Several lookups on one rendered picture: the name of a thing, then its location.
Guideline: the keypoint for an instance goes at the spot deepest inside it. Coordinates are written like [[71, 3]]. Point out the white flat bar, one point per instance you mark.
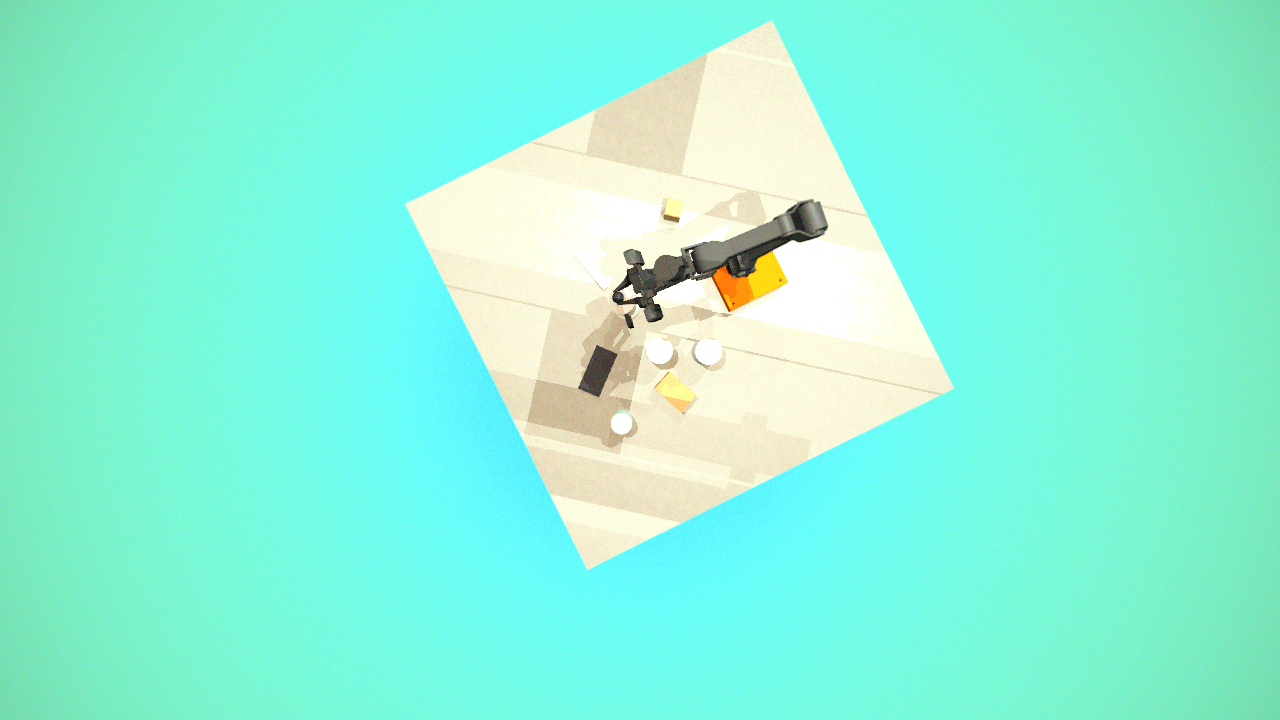
[[592, 269]]

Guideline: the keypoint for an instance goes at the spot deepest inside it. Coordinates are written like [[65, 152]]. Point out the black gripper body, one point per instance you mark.
[[652, 311]]

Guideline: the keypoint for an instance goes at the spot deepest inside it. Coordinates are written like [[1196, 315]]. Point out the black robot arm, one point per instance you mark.
[[803, 222]]

